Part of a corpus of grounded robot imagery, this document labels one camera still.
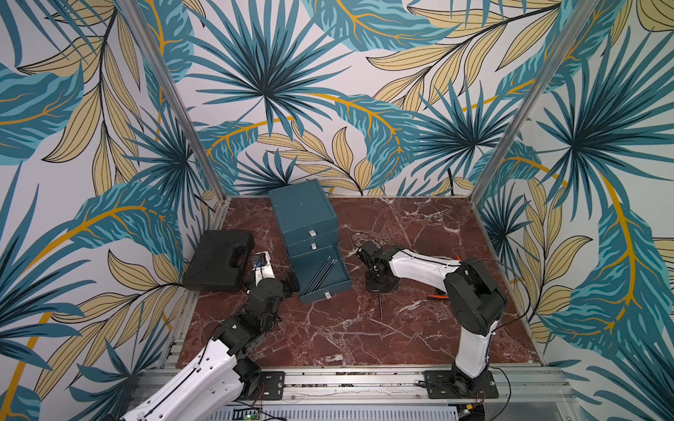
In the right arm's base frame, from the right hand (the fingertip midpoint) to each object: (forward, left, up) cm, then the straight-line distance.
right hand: (376, 287), depth 93 cm
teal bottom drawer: (+5, +20, +2) cm, 21 cm away
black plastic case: (+9, +55, +6) cm, 56 cm away
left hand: (-3, +31, +18) cm, 36 cm away
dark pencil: (+5, +19, +1) cm, 19 cm away
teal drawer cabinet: (+12, +23, +23) cm, 34 cm away
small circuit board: (-36, +38, -2) cm, 52 cm away
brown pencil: (+5, +18, +1) cm, 19 cm away
